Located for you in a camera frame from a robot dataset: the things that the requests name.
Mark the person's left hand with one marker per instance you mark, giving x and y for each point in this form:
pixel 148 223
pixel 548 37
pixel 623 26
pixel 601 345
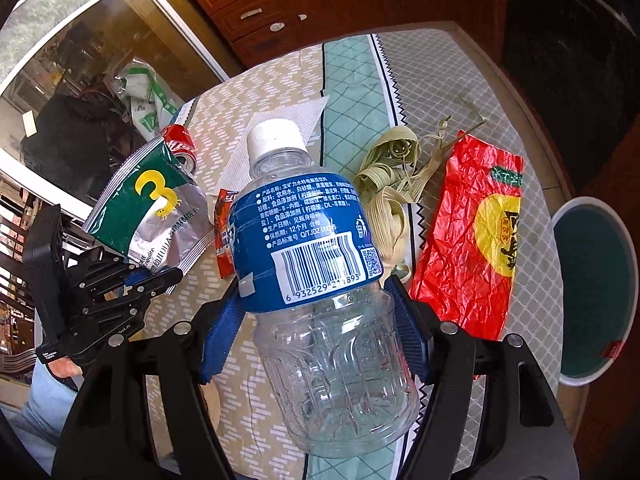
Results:
pixel 65 367

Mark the clear plastic bottle blue label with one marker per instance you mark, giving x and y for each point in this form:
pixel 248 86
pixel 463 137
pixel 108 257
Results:
pixel 320 240

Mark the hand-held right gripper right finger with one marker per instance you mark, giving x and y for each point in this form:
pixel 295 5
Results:
pixel 410 332

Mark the green and white plastic bag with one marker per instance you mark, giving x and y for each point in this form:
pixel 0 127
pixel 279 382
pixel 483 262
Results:
pixel 145 95

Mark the yellow-green bamboo leaf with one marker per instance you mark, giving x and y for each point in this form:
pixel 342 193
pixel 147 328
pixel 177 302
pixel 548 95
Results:
pixel 390 225
pixel 372 177

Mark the patterned tablecloth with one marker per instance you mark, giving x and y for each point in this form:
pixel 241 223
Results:
pixel 350 85

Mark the white bin with teal liner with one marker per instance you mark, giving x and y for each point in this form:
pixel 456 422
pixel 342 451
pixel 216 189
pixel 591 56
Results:
pixel 590 280

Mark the white paper napkin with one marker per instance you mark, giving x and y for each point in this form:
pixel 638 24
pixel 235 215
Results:
pixel 235 160

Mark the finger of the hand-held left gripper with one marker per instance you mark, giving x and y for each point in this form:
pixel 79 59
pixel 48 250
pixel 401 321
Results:
pixel 162 277
pixel 102 266

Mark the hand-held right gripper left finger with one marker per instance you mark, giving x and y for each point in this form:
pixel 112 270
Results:
pixel 220 332

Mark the small red snack packet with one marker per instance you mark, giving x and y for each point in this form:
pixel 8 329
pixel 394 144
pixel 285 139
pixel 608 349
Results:
pixel 223 240

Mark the yellow fruit peel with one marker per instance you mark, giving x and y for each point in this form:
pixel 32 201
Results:
pixel 400 137

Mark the dark wooden chair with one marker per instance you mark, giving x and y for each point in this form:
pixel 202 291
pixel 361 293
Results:
pixel 15 270

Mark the red plastic bag yellow circle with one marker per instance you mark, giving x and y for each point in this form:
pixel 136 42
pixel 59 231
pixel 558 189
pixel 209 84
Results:
pixel 465 260

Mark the red soda can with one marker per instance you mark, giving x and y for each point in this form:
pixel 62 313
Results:
pixel 177 137

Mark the person's jeans leg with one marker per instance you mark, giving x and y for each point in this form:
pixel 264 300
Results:
pixel 40 415

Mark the green and silver snack bag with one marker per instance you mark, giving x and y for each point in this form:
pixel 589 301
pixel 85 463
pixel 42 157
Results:
pixel 150 195

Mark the glass sliding door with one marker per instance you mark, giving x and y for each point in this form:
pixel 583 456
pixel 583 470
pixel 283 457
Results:
pixel 75 10

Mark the black bag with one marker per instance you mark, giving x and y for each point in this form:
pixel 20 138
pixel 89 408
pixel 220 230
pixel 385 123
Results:
pixel 65 135

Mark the wooden drawer cabinet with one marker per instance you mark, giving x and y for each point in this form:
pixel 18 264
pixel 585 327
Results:
pixel 350 5

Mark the red clip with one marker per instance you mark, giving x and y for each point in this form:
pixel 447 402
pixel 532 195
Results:
pixel 612 349

